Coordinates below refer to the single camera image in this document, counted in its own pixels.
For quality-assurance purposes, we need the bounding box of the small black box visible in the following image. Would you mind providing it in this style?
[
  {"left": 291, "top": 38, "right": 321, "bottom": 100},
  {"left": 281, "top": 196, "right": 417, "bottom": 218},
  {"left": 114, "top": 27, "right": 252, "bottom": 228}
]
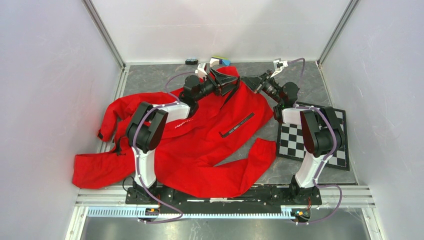
[{"left": 184, "top": 58, "right": 199, "bottom": 65}]

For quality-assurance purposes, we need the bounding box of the black white checkerboard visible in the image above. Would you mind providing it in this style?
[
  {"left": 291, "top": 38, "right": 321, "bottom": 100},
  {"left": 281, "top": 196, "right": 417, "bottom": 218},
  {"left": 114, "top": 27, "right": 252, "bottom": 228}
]
[{"left": 275, "top": 101, "right": 350, "bottom": 171}]

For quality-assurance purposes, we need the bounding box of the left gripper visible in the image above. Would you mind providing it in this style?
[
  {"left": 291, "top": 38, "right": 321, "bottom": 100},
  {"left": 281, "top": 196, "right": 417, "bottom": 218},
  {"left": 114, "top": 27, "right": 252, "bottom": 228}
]
[{"left": 194, "top": 67, "right": 238, "bottom": 102}]

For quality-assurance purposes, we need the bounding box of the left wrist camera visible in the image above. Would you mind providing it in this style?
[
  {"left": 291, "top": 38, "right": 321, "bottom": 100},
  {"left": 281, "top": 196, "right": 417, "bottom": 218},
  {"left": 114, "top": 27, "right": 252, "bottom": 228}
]
[{"left": 194, "top": 63, "right": 208, "bottom": 80}]

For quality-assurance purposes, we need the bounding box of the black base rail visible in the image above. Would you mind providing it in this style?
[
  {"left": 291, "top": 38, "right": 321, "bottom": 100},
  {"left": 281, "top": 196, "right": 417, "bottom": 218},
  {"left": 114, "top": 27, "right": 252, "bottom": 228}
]
[{"left": 76, "top": 183, "right": 375, "bottom": 221}]

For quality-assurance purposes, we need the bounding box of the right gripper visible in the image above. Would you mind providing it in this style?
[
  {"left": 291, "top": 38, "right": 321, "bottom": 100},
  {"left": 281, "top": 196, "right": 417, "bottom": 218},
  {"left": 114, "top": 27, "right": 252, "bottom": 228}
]
[{"left": 240, "top": 69, "right": 283, "bottom": 105}]

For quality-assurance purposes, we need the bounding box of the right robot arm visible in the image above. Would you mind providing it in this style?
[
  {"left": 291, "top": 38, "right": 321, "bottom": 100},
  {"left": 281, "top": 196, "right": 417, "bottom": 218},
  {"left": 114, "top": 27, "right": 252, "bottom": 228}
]
[{"left": 241, "top": 70, "right": 345, "bottom": 204}]

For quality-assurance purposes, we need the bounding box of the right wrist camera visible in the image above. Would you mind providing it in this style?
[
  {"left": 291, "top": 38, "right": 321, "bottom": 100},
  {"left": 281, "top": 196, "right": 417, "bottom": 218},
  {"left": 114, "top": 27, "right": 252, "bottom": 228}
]
[{"left": 270, "top": 58, "right": 289, "bottom": 78}]

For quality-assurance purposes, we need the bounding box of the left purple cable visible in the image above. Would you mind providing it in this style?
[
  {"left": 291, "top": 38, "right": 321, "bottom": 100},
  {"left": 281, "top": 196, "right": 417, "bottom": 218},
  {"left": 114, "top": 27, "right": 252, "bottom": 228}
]
[{"left": 131, "top": 71, "right": 200, "bottom": 225}]

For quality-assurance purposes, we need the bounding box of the red jacket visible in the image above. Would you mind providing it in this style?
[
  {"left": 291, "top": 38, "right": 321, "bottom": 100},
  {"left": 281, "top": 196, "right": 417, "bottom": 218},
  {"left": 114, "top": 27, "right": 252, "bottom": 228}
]
[{"left": 71, "top": 83, "right": 276, "bottom": 198}]

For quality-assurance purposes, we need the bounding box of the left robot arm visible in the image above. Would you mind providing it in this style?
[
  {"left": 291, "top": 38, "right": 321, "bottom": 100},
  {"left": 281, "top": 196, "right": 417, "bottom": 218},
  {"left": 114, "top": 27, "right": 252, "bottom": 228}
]
[{"left": 126, "top": 69, "right": 241, "bottom": 204}]

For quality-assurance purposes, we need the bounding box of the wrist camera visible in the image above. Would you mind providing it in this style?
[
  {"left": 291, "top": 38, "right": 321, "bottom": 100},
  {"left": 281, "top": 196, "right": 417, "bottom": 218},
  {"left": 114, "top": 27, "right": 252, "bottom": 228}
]
[
  {"left": 194, "top": 63, "right": 208, "bottom": 80},
  {"left": 270, "top": 58, "right": 289, "bottom": 78}
]

